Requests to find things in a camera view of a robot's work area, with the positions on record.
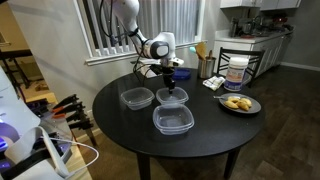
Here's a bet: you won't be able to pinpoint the white wall cabinets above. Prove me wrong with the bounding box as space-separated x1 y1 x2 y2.
219 0 303 11

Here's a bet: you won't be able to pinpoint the black coffee maker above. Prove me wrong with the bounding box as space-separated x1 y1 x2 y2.
229 17 242 38

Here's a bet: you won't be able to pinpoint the large clear plastic lunchbox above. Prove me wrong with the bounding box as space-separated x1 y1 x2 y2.
152 103 195 136

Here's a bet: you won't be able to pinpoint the golden baked pastry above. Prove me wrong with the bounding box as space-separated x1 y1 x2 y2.
235 100 250 112
227 95 241 104
224 100 240 110
239 97 253 108

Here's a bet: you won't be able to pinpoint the black metal rack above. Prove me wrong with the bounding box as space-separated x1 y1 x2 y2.
0 29 44 90

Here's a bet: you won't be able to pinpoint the white window sill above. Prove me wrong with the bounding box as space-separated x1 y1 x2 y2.
84 40 208 67

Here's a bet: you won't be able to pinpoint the black wooden chair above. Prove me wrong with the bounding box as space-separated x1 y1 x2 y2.
216 46 266 89

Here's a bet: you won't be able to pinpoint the wooden spatula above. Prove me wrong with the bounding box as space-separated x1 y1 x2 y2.
195 41 208 61

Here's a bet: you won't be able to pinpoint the white vertical window blinds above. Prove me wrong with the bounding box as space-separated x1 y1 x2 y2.
81 0 202 57

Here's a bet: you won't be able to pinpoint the white wipes canister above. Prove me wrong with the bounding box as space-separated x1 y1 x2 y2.
223 56 250 93

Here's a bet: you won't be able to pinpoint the clear rectangular storage bin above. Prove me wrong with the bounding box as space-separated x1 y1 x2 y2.
139 65 164 79

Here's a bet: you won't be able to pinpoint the blue plastic lid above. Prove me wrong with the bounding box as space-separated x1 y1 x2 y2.
172 67 192 81

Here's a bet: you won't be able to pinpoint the black orange bar clamp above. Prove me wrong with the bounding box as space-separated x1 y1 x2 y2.
65 112 98 147
51 102 86 120
51 93 81 113

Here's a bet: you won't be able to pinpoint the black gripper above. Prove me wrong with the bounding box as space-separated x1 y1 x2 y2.
161 67 177 95

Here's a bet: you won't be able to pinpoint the red kitchen item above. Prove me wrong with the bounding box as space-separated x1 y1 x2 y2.
272 16 289 25

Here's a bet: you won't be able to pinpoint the folded patterned napkin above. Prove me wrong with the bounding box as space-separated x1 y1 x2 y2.
202 75 226 92

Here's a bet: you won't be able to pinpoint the metal utensil holder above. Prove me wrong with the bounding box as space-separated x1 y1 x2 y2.
197 56 217 80

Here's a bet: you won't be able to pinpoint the white cable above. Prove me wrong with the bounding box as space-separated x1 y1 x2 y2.
39 134 101 180

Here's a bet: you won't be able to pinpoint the white kitchen counter cabinet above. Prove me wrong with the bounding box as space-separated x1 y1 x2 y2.
212 29 294 80

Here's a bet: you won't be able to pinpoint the white equipment housing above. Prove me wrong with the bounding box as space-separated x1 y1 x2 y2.
0 65 74 180

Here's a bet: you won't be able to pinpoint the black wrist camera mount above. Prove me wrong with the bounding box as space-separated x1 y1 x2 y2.
149 64 165 76

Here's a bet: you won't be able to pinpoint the black table leg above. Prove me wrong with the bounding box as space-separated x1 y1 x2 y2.
136 152 152 180
223 147 242 180

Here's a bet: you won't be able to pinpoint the gray plate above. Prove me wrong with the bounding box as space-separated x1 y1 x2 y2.
218 92 262 115

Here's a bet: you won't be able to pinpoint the brown object on floor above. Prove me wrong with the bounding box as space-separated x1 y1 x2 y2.
34 82 50 92

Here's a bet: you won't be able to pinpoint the metal pot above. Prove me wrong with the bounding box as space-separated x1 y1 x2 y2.
241 18 256 36

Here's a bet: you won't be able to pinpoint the purple black tool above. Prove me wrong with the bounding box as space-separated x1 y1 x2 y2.
24 97 50 116

